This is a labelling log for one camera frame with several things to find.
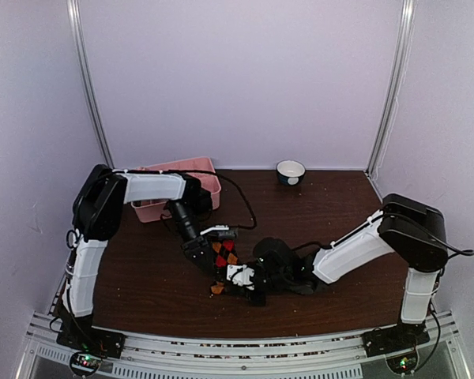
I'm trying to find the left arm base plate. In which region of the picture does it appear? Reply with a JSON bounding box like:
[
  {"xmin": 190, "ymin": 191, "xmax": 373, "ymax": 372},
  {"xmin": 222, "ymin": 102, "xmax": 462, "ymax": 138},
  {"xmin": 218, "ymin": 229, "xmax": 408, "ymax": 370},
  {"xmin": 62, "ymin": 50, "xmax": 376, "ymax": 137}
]
[{"xmin": 56, "ymin": 323, "xmax": 126, "ymax": 358}]

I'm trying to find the right aluminium frame post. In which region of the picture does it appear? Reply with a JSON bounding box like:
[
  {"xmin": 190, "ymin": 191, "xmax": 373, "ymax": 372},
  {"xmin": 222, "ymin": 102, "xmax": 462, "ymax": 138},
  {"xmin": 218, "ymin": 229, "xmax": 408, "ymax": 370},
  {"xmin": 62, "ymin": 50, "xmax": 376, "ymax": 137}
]
[{"xmin": 367, "ymin": 0, "xmax": 417, "ymax": 179}]

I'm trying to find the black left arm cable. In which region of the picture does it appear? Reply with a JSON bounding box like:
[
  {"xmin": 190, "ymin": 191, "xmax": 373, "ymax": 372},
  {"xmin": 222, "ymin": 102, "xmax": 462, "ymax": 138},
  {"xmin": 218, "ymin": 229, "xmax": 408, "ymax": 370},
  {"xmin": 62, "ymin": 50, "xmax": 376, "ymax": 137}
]
[{"xmin": 169, "ymin": 170, "xmax": 258, "ymax": 230}]

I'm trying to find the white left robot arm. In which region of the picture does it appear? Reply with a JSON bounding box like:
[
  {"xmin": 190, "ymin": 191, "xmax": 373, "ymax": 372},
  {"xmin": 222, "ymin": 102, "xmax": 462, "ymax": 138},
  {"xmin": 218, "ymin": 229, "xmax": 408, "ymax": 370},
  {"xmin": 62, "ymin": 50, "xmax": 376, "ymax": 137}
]
[{"xmin": 62, "ymin": 164, "xmax": 237, "ymax": 351}]

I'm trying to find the pink divided organizer tray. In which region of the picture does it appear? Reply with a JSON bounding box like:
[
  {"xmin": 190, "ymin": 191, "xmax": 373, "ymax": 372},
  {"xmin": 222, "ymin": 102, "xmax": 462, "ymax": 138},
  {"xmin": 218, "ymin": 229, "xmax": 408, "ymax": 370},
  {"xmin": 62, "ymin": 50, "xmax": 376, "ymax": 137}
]
[{"xmin": 131, "ymin": 156, "xmax": 223, "ymax": 224}]

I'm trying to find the black red yellow argyle sock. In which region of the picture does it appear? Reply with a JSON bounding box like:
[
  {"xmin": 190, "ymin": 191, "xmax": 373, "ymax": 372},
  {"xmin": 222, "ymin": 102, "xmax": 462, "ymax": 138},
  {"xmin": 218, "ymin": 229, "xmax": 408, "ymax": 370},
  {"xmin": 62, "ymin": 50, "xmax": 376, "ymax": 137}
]
[{"xmin": 210, "ymin": 239, "xmax": 243, "ymax": 295}]

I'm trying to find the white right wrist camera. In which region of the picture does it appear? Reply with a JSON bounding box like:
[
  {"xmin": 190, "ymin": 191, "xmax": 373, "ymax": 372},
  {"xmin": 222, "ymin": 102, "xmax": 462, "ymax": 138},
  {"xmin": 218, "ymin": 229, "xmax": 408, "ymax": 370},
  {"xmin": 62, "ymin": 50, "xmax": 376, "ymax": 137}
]
[{"xmin": 226, "ymin": 265, "xmax": 255, "ymax": 291}]

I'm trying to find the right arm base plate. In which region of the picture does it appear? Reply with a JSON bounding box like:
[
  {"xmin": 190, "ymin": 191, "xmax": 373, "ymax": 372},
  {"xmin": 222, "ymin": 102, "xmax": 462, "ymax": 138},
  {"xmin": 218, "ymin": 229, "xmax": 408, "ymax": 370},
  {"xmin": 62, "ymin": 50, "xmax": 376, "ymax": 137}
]
[{"xmin": 361, "ymin": 324, "xmax": 430, "ymax": 357}]

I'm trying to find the front aluminium rail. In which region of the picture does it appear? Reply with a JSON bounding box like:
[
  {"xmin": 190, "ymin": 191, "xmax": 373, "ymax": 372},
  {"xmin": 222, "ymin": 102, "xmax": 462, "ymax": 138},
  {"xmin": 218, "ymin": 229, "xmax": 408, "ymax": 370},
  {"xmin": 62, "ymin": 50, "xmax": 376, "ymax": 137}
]
[{"xmin": 13, "ymin": 311, "xmax": 474, "ymax": 378}]

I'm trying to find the dark blue white bowl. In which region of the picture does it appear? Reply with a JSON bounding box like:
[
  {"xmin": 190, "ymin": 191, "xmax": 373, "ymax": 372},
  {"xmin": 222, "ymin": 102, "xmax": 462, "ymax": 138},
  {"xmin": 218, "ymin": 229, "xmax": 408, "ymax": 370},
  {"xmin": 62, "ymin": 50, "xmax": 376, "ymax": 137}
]
[{"xmin": 276, "ymin": 159, "xmax": 306, "ymax": 186}]

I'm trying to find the aluminium frame post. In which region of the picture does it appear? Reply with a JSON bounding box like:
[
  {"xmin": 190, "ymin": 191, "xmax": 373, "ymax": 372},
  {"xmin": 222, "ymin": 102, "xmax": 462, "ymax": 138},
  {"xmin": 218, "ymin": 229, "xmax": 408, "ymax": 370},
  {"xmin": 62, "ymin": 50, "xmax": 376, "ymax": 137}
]
[
  {"xmin": 367, "ymin": 0, "xmax": 417, "ymax": 179},
  {"xmin": 66, "ymin": 0, "xmax": 115, "ymax": 168}
]

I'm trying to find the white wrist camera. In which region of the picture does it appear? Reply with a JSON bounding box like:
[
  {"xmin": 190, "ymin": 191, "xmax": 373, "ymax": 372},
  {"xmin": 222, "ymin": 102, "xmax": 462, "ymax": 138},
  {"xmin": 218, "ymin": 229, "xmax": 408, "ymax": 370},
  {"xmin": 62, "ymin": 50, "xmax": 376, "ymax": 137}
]
[
  {"xmin": 200, "ymin": 224, "xmax": 230, "ymax": 235},
  {"xmin": 226, "ymin": 265, "xmax": 255, "ymax": 291}
]

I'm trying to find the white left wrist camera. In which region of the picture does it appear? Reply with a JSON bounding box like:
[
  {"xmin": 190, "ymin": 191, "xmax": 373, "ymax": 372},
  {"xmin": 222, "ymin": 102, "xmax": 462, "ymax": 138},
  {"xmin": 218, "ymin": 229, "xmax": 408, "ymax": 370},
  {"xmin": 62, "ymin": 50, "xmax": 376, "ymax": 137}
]
[{"xmin": 200, "ymin": 224, "xmax": 230, "ymax": 235}]

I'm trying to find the left aluminium frame post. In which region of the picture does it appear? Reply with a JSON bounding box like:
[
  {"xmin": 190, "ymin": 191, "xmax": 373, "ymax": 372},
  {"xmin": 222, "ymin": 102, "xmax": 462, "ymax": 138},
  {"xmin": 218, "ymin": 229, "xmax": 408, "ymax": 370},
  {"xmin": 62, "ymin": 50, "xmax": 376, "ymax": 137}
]
[{"xmin": 66, "ymin": 0, "xmax": 115, "ymax": 168}]

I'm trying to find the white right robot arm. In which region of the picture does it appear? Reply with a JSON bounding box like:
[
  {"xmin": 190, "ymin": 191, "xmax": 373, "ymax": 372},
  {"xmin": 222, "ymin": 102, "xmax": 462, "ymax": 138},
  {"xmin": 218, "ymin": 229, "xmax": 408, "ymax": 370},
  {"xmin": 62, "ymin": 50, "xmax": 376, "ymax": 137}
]
[{"xmin": 226, "ymin": 193, "xmax": 448, "ymax": 349}]

